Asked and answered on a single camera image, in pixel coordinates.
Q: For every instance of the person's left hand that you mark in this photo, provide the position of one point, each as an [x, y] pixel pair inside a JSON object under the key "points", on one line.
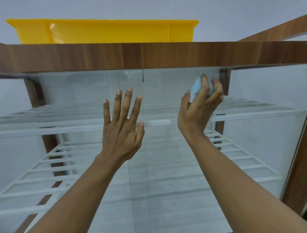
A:
{"points": [[120, 141]]}

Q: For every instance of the yellow plastic tray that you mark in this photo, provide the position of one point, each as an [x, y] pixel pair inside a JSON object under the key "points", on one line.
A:
{"points": [[108, 31]]}

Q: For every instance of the person's right hand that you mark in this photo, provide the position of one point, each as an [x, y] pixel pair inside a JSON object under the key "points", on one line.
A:
{"points": [[194, 120]]}

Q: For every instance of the wooden framed display cabinet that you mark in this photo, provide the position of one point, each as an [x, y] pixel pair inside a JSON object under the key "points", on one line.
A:
{"points": [[144, 56]]}

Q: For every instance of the light blue cleaning cloth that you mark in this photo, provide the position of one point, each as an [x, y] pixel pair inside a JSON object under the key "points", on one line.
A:
{"points": [[195, 87]]}

